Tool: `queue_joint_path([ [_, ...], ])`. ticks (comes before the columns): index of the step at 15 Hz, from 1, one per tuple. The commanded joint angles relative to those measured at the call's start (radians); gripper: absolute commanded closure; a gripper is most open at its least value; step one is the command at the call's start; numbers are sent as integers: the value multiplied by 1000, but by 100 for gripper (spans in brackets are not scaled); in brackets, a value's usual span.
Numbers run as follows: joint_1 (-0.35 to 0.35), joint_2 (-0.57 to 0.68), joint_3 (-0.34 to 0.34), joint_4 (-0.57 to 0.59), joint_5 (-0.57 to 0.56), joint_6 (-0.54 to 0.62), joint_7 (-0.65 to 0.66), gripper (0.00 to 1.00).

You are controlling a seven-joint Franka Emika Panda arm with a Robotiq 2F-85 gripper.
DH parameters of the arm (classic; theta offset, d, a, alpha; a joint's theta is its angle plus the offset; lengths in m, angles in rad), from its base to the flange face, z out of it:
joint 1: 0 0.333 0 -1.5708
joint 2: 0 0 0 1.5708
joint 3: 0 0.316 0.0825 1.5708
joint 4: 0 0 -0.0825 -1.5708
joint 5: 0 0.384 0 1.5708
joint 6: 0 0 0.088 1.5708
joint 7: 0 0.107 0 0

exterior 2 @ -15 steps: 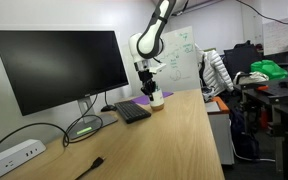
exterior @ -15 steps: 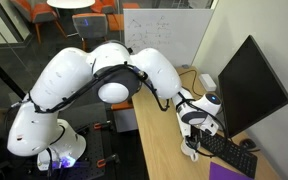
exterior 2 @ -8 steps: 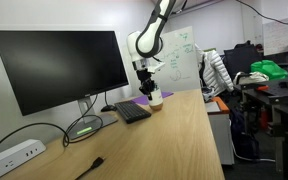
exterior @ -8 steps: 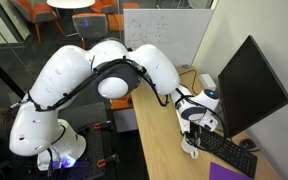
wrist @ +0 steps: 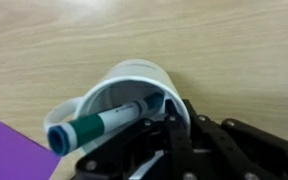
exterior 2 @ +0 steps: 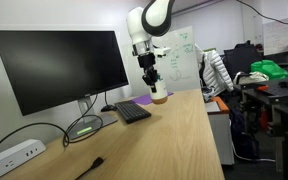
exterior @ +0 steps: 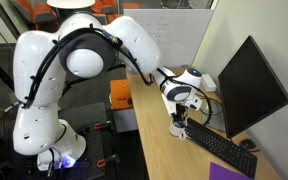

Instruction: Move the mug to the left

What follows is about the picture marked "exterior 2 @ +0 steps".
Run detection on black computer mouse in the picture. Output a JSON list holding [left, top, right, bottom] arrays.
[[100, 104, 118, 113]]

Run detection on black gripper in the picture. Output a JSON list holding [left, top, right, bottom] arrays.
[[136, 52, 163, 94]]

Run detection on black monitor cables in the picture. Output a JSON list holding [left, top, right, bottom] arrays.
[[0, 91, 109, 164]]

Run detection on white puffer jacket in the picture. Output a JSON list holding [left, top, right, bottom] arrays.
[[197, 48, 235, 103]]

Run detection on black breadboard table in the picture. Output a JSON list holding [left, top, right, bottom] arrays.
[[233, 76, 288, 180]]

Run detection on grey white bag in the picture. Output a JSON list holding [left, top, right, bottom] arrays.
[[233, 70, 271, 86]]

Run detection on white mug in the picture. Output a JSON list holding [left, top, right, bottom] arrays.
[[149, 75, 169, 105]]

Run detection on purple paper sheet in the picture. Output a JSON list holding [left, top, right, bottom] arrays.
[[130, 91, 175, 106]]

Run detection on green bag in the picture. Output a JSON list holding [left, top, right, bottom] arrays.
[[250, 59, 288, 81]]

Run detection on black computer monitor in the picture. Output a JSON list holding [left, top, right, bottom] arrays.
[[0, 29, 130, 117]]

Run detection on white cabinet with orange top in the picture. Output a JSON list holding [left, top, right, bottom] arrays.
[[203, 96, 236, 166]]

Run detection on dark blue backpack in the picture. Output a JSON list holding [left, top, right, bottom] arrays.
[[229, 105, 262, 160]]

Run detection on black office chair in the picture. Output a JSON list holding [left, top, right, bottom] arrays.
[[222, 40, 262, 80]]

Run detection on large white paper board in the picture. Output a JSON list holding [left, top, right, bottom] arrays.
[[261, 15, 288, 57]]

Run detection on orange black clamp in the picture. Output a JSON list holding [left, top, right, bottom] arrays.
[[254, 84, 271, 92]]

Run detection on white floor cable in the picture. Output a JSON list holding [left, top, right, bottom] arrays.
[[229, 138, 277, 164]]

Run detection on white whiteboard with writing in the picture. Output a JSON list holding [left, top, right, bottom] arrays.
[[151, 25, 202, 93]]

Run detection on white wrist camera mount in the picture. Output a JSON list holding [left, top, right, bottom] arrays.
[[154, 46, 172, 59]]

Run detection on black keyboard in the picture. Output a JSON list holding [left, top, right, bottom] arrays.
[[113, 100, 153, 125]]

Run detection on silver monitor stand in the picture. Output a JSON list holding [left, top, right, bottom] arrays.
[[66, 95, 119, 141]]

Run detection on black cable with plug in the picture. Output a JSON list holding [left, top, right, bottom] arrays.
[[73, 156, 105, 180]]

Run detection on black overhead cable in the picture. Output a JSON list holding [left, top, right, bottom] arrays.
[[235, 0, 288, 30]]

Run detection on white power strip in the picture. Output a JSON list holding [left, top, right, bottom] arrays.
[[0, 138, 48, 180]]

